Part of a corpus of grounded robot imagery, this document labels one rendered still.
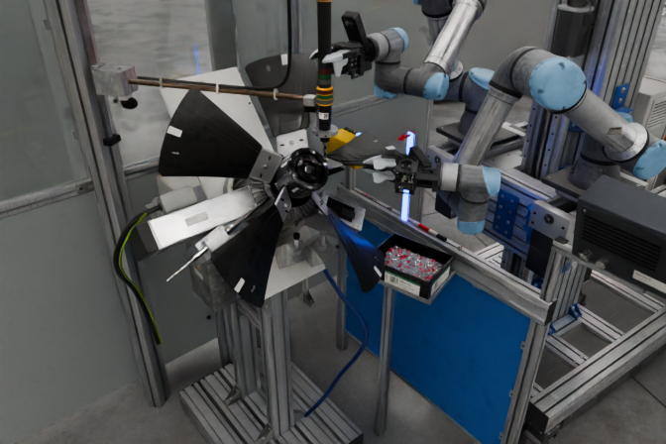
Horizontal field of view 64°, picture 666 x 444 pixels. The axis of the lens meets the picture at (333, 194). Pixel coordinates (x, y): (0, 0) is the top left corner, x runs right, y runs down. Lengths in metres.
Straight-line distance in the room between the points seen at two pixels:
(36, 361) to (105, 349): 0.25
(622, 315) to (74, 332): 2.27
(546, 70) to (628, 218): 0.38
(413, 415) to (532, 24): 4.33
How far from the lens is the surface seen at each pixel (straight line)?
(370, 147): 1.59
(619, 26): 1.94
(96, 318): 2.25
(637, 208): 1.35
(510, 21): 5.66
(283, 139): 1.47
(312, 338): 2.62
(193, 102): 1.33
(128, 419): 2.46
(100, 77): 1.66
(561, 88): 1.39
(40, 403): 2.41
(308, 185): 1.36
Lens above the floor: 1.84
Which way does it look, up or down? 30 degrees down
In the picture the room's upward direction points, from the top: straight up
